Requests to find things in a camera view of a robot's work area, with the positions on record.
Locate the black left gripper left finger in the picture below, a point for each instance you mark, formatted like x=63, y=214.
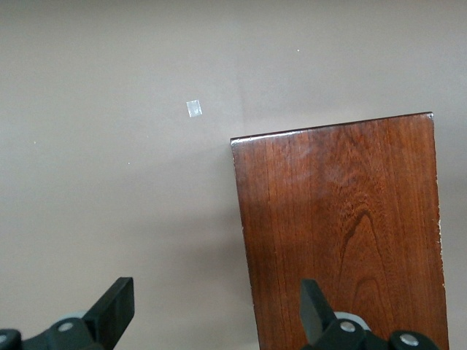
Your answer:
x=109, y=313

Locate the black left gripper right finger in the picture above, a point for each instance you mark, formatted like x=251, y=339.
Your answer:
x=317, y=313

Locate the dark brown wooden cabinet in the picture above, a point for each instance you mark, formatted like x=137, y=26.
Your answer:
x=346, y=218

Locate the small clear tape piece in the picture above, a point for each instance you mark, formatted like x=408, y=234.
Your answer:
x=193, y=108

